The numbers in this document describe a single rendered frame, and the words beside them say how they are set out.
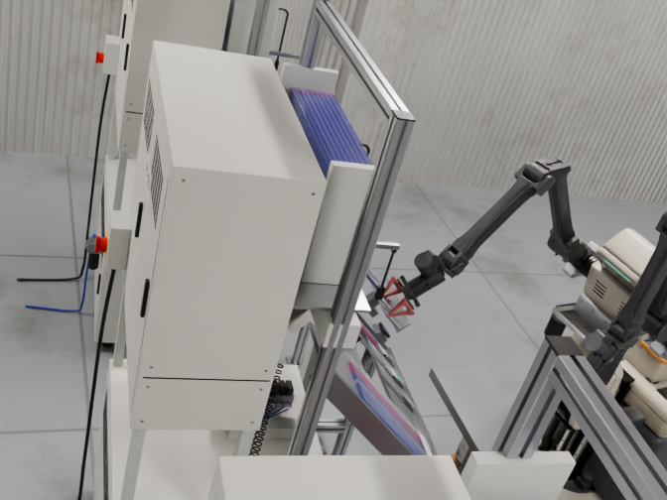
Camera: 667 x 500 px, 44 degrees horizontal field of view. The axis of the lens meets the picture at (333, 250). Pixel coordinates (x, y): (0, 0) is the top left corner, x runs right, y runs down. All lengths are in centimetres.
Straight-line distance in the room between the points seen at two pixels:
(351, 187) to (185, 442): 108
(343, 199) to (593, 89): 459
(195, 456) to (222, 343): 71
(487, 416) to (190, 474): 114
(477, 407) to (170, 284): 161
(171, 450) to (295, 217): 105
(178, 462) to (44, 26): 308
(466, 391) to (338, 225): 139
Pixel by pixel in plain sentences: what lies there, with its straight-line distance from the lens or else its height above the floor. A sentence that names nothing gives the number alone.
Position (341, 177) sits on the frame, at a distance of 185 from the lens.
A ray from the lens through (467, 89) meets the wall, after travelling 582.
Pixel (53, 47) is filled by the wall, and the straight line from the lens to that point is 507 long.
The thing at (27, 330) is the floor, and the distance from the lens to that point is 392.
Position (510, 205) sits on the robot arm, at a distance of 262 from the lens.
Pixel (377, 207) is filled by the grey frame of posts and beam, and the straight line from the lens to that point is 175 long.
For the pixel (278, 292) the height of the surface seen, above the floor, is 143.
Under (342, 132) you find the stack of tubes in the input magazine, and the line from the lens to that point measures 214.
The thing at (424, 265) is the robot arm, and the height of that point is 124.
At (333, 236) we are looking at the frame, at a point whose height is 153.
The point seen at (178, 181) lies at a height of 169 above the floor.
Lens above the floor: 248
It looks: 30 degrees down
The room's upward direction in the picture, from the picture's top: 16 degrees clockwise
